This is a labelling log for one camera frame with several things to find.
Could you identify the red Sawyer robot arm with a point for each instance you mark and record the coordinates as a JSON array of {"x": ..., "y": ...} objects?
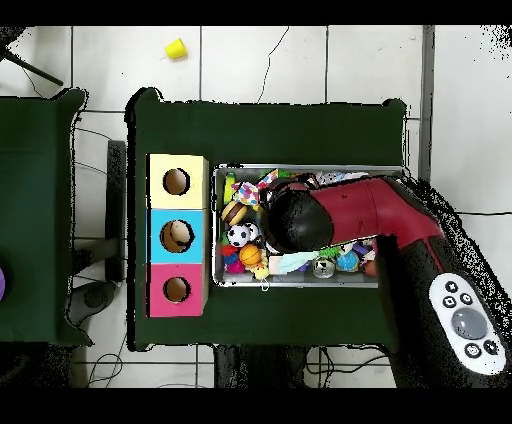
[{"x": 376, "y": 208}]

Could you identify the wooden box with three holes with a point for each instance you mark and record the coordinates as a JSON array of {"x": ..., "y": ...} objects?
[{"x": 196, "y": 224}]

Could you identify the shallow clear mesh bin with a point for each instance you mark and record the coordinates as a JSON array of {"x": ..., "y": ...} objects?
[{"x": 240, "y": 280}]

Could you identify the colourful polka-dot cloth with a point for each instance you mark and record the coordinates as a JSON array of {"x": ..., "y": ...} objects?
[{"x": 248, "y": 194}]

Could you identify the wooden burger toy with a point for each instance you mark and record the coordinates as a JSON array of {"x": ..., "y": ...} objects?
[{"x": 234, "y": 212}]

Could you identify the small soccer ball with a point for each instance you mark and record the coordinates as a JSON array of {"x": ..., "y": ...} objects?
[{"x": 238, "y": 234}]

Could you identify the small orange basketball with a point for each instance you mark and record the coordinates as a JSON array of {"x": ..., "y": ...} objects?
[{"x": 250, "y": 254}]

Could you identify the mint green knit cloth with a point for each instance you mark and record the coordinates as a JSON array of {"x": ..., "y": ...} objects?
[{"x": 288, "y": 262}]

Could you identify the yellow duck toy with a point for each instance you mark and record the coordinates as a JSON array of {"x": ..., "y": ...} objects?
[{"x": 261, "y": 272}]

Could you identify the dark green tablecloth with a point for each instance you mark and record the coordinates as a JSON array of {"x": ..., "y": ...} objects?
[{"x": 200, "y": 128}]

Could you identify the red-brown ball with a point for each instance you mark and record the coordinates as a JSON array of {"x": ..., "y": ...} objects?
[{"x": 370, "y": 269}]

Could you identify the black floor stand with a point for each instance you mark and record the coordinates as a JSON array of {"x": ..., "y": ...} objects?
[{"x": 116, "y": 208}]

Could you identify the yellow cup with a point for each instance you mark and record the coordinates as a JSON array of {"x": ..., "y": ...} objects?
[{"x": 176, "y": 50}]

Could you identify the dark green side table cloth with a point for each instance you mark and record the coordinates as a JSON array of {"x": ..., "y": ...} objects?
[{"x": 40, "y": 240}]

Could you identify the black tripod leg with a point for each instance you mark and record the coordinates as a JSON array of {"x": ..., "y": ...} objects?
[{"x": 36, "y": 70}]

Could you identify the purple object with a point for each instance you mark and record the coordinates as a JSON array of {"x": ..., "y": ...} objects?
[{"x": 2, "y": 284}]

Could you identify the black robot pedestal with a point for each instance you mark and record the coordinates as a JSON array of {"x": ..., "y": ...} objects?
[{"x": 264, "y": 368}]

